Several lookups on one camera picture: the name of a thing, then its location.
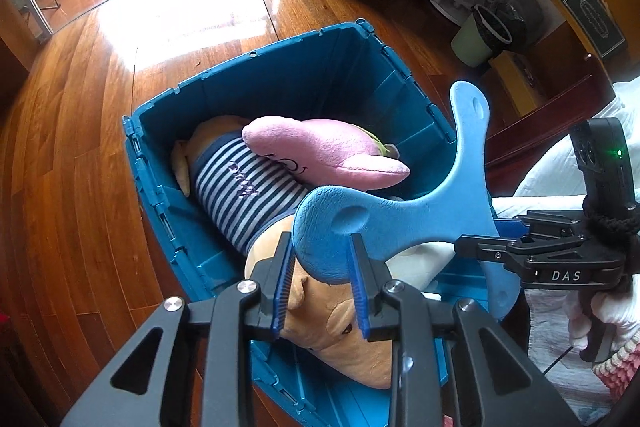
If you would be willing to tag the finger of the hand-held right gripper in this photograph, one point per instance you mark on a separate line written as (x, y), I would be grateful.
(485, 249)
(535, 224)

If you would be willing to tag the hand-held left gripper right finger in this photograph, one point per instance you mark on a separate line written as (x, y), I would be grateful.
(361, 287)

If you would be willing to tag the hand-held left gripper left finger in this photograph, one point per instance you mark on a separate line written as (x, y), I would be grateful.
(282, 287)

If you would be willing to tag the blue three-armed boomerang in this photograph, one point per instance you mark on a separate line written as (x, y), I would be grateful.
(380, 217)

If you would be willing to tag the large pink plush green hat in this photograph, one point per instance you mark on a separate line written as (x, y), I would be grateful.
(320, 152)

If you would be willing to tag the blue plastic storage bin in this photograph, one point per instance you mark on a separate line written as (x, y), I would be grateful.
(350, 72)

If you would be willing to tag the person's right hand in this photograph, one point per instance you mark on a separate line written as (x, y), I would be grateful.
(625, 312)

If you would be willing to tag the brown dog plush striped shirt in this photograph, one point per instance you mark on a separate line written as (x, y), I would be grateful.
(240, 182)

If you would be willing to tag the green trash bin black liner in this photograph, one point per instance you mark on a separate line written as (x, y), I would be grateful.
(470, 47)

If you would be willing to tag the dark box with framed label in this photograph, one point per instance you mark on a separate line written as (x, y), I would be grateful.
(595, 19)

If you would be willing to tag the wooden bed frame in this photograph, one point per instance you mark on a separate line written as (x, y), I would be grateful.
(550, 117)

